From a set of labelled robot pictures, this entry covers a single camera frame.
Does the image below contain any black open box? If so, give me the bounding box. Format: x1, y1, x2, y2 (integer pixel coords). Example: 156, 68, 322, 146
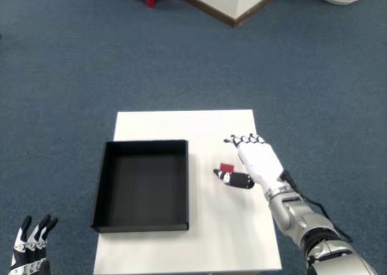
90, 139, 190, 233

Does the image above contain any white square table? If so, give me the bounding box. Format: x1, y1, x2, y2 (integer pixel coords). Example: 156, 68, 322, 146
93, 110, 282, 274

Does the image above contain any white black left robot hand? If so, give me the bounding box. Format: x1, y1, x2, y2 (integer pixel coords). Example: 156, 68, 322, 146
8, 215, 59, 275

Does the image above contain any white column with brown skirting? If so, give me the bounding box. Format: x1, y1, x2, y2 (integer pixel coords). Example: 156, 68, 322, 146
169, 0, 293, 28

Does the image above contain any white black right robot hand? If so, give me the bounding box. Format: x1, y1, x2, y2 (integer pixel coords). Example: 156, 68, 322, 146
213, 133, 293, 201

